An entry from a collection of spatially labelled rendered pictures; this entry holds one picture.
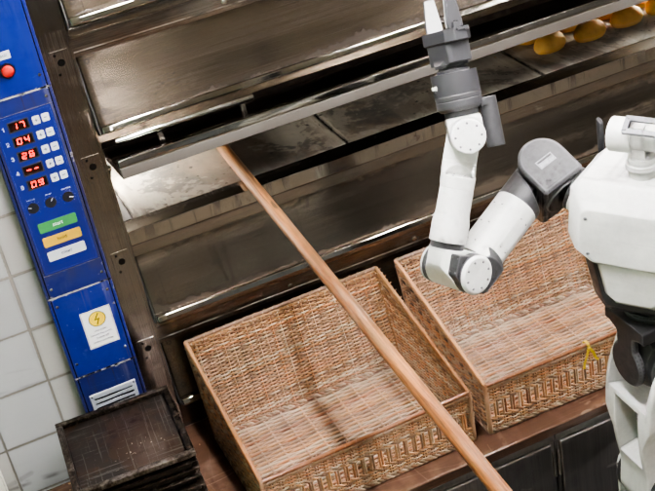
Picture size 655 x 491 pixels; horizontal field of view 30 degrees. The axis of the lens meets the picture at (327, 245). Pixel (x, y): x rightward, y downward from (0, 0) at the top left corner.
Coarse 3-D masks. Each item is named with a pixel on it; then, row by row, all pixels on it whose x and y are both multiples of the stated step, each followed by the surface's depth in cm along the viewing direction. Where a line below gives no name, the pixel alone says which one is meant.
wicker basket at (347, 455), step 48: (384, 288) 320; (240, 336) 311; (288, 336) 316; (336, 336) 321; (240, 384) 314; (288, 384) 318; (336, 384) 323; (384, 384) 321; (432, 384) 311; (240, 432) 314; (288, 432) 311; (336, 432) 307; (384, 432) 284; (432, 432) 290; (288, 480) 278; (336, 480) 284; (384, 480) 290
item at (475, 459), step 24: (240, 168) 304; (264, 192) 291; (312, 264) 261; (336, 288) 250; (360, 312) 241; (384, 336) 233; (408, 384) 220; (432, 408) 213; (456, 432) 206; (480, 456) 200; (504, 480) 196
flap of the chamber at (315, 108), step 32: (576, 0) 311; (640, 0) 304; (480, 32) 303; (544, 32) 296; (384, 64) 296; (288, 96) 290; (352, 96) 283; (192, 128) 284; (256, 128) 276; (160, 160) 270
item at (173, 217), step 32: (576, 64) 329; (608, 64) 327; (512, 96) 319; (544, 96) 323; (416, 128) 312; (320, 160) 306; (352, 160) 308; (224, 192) 300; (128, 224) 295; (160, 224) 294
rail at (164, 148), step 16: (592, 0) 299; (608, 0) 300; (544, 16) 296; (560, 16) 297; (496, 32) 292; (512, 32) 293; (400, 64) 286; (416, 64) 286; (352, 80) 283; (368, 80) 283; (304, 96) 279; (320, 96) 280; (256, 112) 277; (272, 112) 277; (224, 128) 274; (240, 128) 275; (160, 144) 271; (176, 144) 271; (128, 160) 268; (144, 160) 269
